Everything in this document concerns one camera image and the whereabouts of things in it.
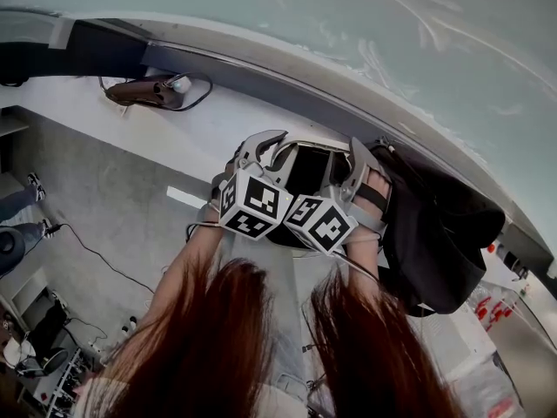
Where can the brown handbag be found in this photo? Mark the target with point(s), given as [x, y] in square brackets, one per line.
[139, 92]

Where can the person's right hand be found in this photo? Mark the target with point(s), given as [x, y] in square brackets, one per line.
[374, 185]

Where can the grey padded chair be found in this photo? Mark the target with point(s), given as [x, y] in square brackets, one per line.
[9, 246]

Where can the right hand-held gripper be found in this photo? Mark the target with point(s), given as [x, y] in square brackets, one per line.
[322, 224]

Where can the clear bag of bottles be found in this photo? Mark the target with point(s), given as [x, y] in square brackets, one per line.
[505, 320]

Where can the white basket with handle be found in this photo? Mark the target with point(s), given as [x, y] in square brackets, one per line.
[309, 172]

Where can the person's light trousers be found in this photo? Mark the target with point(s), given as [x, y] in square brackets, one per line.
[283, 285]

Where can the person's left forearm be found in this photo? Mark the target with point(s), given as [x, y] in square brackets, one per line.
[191, 264]

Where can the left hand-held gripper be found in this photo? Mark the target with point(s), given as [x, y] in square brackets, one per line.
[257, 203]

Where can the black backpack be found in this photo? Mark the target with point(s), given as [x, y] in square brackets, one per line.
[435, 242]

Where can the black flask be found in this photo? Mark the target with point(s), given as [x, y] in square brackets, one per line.
[507, 255]

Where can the person's right forearm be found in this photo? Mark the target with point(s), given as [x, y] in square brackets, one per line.
[361, 246]

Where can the black wrist band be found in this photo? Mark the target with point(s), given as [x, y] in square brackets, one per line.
[363, 268]

